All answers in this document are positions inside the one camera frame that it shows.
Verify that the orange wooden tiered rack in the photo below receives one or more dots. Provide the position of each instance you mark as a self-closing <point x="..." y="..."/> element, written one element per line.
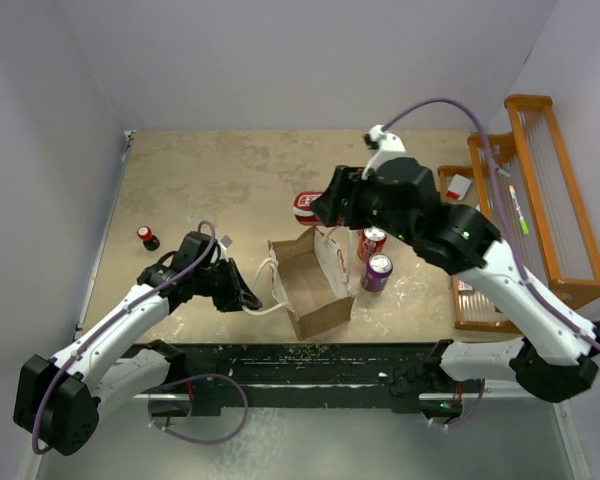
<point x="561" y="248"/>

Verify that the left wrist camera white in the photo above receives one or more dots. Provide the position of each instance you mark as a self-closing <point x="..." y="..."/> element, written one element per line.
<point x="224" y="243"/>

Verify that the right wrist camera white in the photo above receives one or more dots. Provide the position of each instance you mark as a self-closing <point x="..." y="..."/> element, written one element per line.
<point x="386" y="147"/>

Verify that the brown canvas bag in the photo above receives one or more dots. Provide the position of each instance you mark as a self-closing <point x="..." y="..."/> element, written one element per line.
<point x="310" y="283"/>

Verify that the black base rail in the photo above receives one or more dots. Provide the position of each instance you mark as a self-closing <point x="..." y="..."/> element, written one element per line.
<point x="400" y="377"/>

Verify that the small red-capped dark bottle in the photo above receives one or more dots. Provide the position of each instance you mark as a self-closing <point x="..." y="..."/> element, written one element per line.
<point x="148" y="238"/>

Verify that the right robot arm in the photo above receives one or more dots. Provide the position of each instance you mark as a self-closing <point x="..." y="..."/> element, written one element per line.
<point x="553" y="359"/>

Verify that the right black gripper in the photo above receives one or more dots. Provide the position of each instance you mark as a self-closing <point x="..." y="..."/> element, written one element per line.
<point x="328" y="204"/>

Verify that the red white label packet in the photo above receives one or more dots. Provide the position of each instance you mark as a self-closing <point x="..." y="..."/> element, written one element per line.
<point x="464" y="288"/>

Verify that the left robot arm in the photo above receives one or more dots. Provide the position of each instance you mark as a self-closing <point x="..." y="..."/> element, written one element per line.
<point x="61" y="398"/>

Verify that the red Coke can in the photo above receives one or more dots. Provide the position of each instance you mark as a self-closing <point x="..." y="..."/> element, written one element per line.
<point x="302" y="208"/>
<point x="370" y="241"/>

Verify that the red and white box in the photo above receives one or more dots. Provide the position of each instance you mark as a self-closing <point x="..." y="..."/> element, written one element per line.
<point x="458" y="187"/>

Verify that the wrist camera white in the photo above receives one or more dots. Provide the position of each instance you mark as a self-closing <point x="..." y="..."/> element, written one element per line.
<point x="224" y="243"/>
<point x="386" y="147"/>

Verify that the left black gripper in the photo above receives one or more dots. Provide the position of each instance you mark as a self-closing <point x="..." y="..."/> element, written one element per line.
<point x="233" y="298"/>

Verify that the green tipped pen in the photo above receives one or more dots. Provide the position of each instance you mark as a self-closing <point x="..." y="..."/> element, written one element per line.
<point x="517" y="207"/>

